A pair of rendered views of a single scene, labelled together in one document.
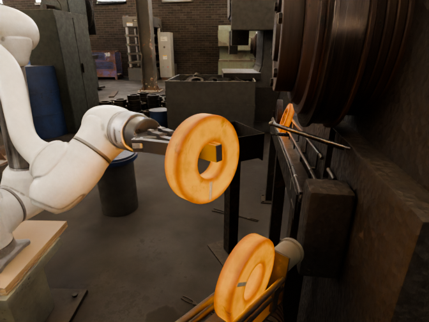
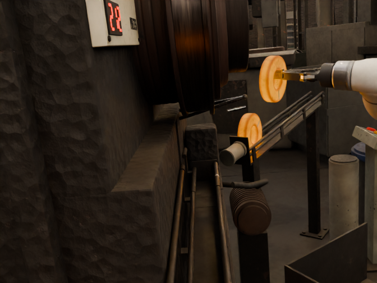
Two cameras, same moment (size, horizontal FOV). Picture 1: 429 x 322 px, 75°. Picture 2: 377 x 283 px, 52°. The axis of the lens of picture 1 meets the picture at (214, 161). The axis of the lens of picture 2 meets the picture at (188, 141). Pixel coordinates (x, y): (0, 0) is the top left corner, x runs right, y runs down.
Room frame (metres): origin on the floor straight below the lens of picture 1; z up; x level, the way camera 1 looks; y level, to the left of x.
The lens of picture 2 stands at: (1.77, -0.40, 1.05)
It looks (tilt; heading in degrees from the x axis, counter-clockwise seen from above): 14 degrees down; 176
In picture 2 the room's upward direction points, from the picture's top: 6 degrees counter-clockwise
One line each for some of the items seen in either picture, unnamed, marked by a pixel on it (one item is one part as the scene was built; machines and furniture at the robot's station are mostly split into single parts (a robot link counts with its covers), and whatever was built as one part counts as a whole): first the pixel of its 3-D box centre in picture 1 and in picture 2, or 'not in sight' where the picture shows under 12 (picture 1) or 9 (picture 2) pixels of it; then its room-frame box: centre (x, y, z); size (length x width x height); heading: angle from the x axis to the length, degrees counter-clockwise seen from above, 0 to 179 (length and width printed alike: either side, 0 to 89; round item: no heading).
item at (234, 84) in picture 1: (212, 105); not in sight; (3.63, 0.02, 0.39); 1.03 x 0.83 x 0.79; 86
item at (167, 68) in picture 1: (151, 48); not in sight; (10.69, 2.23, 1.03); 1.54 x 0.94 x 2.05; 82
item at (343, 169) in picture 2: not in sight; (343, 214); (0.25, 0.37, 0.26); 0.12 x 0.12 x 0.52
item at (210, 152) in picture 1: (202, 150); not in sight; (0.46, 0.02, 0.92); 0.07 x 0.01 x 0.03; 48
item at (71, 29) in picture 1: (67, 73); not in sight; (4.05, 2.03, 0.75); 0.70 x 0.48 x 1.50; 172
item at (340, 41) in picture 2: not in sight; (348, 68); (-3.01, 2.09, 0.55); 1.10 x 0.53 x 1.10; 12
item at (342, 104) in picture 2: not in sight; (353, 106); (-1.45, 1.32, 0.39); 1.03 x 0.83 x 0.77; 97
